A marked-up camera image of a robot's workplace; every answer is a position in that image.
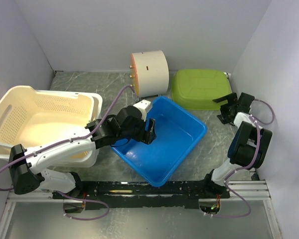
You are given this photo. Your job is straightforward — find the blue plastic tub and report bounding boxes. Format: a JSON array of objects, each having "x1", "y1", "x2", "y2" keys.
[{"x1": 112, "y1": 96, "x2": 207, "y2": 187}]

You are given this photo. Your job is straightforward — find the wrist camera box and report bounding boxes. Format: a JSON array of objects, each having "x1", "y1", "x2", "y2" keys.
[
  {"x1": 133, "y1": 100, "x2": 152, "y2": 115},
  {"x1": 233, "y1": 112, "x2": 254, "y2": 128}
]

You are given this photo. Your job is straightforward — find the beige cylindrical device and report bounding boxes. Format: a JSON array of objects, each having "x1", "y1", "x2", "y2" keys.
[{"x1": 130, "y1": 50, "x2": 169, "y2": 98}]

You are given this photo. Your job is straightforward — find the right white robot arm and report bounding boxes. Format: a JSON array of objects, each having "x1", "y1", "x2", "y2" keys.
[{"x1": 201, "y1": 93, "x2": 275, "y2": 198}]

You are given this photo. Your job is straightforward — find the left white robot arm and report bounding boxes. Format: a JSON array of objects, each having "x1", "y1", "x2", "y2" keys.
[{"x1": 9, "y1": 103, "x2": 156, "y2": 199}]

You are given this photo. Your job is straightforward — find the aluminium frame rail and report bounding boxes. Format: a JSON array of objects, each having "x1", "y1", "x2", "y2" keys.
[{"x1": 0, "y1": 180, "x2": 282, "y2": 239}]

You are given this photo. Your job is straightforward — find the white plastic basket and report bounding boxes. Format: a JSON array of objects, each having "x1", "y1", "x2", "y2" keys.
[{"x1": 0, "y1": 91, "x2": 103, "y2": 168}]

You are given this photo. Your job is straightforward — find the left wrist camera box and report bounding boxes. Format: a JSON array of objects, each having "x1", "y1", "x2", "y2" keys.
[{"x1": 133, "y1": 100, "x2": 152, "y2": 115}]

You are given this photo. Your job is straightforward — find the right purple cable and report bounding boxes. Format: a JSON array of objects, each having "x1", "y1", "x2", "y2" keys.
[{"x1": 206, "y1": 99, "x2": 276, "y2": 219}]

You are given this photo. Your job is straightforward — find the green plastic tub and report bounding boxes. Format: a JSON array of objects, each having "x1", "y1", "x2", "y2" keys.
[{"x1": 171, "y1": 69, "x2": 232, "y2": 111}]

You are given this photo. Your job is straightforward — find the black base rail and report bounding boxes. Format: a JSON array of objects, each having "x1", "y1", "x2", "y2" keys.
[{"x1": 52, "y1": 180, "x2": 231, "y2": 211}]

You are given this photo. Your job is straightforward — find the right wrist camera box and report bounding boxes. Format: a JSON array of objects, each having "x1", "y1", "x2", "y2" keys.
[{"x1": 233, "y1": 112, "x2": 254, "y2": 128}]

